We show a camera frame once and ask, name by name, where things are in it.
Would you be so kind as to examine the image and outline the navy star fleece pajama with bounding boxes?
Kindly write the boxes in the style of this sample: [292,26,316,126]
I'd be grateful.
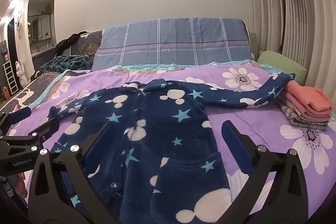
[52,73,291,223]

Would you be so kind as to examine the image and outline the patterned folded clothes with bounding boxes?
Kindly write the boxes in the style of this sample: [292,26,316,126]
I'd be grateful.
[275,99,329,131]

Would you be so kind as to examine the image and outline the pink folded clothes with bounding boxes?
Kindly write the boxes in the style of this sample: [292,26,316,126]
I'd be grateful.
[280,81,333,122]

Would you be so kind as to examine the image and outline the white small shelf rack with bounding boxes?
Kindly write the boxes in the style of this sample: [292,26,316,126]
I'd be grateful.
[2,61,19,96]

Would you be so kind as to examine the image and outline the white cat figurine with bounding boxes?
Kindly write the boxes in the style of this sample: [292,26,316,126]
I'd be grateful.
[15,59,28,88]

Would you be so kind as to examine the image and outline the teal fleece blanket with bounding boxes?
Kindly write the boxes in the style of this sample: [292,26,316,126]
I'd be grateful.
[39,55,93,74]

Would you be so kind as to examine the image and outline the purple floral bedsheet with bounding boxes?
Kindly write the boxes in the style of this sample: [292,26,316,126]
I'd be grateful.
[0,60,336,224]

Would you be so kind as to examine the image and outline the black garment on headboard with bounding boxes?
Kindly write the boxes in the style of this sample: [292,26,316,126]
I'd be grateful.
[55,31,87,56]

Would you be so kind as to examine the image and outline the green cushion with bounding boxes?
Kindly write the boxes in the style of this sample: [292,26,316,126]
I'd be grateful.
[248,31,307,84]

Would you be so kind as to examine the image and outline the blue plaid pillow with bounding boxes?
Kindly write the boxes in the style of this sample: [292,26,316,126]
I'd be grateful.
[93,18,254,71]

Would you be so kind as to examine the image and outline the beige curtain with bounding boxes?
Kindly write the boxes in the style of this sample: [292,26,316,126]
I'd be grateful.
[252,0,335,101]

